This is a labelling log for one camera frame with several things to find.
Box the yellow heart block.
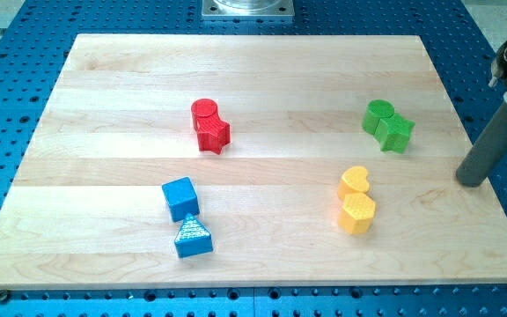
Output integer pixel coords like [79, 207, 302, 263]
[337, 166, 371, 200]

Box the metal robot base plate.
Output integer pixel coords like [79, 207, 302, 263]
[201, 0, 295, 20]

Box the light wooden board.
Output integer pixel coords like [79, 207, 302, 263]
[0, 33, 507, 290]

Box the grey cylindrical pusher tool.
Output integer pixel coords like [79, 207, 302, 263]
[455, 93, 507, 187]

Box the blue triangle block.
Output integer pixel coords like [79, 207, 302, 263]
[174, 213, 213, 258]

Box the red cylinder block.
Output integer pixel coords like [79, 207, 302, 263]
[191, 99, 218, 131]

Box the yellow hexagon block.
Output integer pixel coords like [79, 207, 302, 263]
[337, 193, 376, 234]

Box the green star block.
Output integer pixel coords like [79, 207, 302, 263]
[374, 114, 415, 153]

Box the blue cube block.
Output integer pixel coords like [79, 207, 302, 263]
[161, 177, 200, 222]

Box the green cylinder block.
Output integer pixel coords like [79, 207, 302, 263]
[362, 100, 394, 135]

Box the red star block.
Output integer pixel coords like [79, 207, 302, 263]
[196, 116, 231, 155]

